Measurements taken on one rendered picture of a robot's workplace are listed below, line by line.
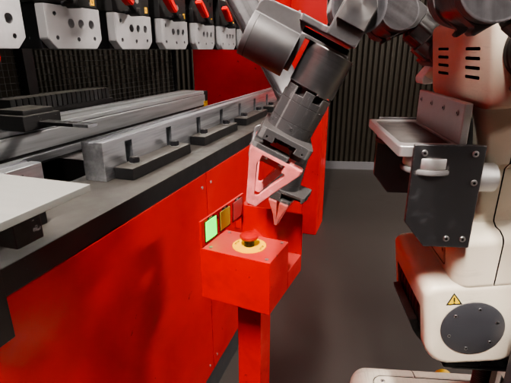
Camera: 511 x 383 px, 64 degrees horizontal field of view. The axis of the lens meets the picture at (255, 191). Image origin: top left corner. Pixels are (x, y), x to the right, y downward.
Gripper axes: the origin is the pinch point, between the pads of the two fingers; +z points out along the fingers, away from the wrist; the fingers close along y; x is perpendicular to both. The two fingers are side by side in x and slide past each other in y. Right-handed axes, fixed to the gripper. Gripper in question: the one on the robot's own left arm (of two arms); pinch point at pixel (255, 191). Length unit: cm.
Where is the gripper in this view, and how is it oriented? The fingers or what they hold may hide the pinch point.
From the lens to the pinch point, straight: 53.6
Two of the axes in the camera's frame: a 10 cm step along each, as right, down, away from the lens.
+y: -0.9, 3.3, -9.4
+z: -4.5, 8.3, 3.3
